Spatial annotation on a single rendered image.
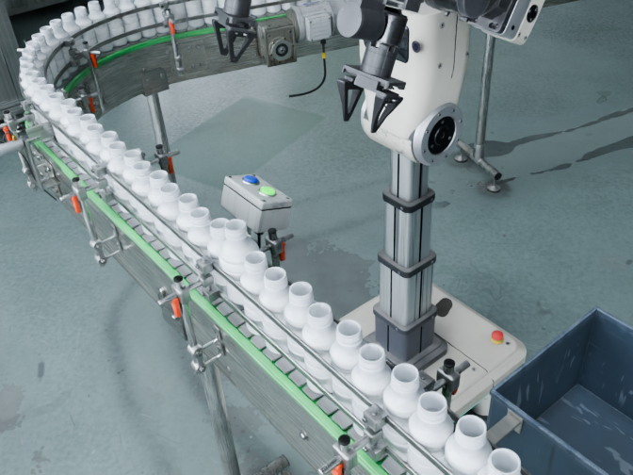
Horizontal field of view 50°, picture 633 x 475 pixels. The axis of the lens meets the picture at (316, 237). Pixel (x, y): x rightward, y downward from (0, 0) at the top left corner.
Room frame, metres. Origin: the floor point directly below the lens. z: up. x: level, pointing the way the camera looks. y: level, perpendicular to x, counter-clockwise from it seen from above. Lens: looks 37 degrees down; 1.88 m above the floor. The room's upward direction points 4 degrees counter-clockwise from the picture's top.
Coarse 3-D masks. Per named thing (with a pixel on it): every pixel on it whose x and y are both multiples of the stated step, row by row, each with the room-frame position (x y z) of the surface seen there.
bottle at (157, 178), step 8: (152, 176) 1.20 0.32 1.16; (160, 176) 1.21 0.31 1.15; (168, 176) 1.20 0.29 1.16; (152, 184) 1.18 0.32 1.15; (160, 184) 1.18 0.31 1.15; (152, 192) 1.18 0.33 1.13; (152, 200) 1.17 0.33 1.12; (160, 200) 1.16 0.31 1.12; (160, 224) 1.16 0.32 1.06; (160, 232) 1.17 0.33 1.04
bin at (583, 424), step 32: (608, 320) 0.92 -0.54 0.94; (544, 352) 0.85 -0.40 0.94; (576, 352) 0.92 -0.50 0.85; (608, 352) 0.91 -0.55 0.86; (512, 384) 0.79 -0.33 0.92; (544, 384) 0.86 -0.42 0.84; (576, 384) 0.94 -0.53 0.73; (608, 384) 0.89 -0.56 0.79; (512, 416) 0.72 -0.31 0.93; (544, 416) 0.87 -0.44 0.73; (576, 416) 0.86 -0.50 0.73; (608, 416) 0.85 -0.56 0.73; (512, 448) 0.72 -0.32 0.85; (544, 448) 0.67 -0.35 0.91; (576, 448) 0.79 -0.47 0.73; (608, 448) 0.78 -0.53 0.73
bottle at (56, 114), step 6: (48, 96) 1.60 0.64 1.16; (54, 96) 1.62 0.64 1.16; (60, 96) 1.60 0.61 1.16; (54, 102) 1.59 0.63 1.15; (54, 108) 1.59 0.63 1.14; (60, 108) 1.59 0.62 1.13; (54, 114) 1.59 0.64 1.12; (60, 114) 1.58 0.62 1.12; (54, 120) 1.58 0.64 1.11; (54, 126) 1.59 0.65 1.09; (60, 126) 1.58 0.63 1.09; (60, 138) 1.58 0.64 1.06; (60, 144) 1.58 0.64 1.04; (66, 144) 1.58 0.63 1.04; (60, 150) 1.59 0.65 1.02; (66, 156) 1.59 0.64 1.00
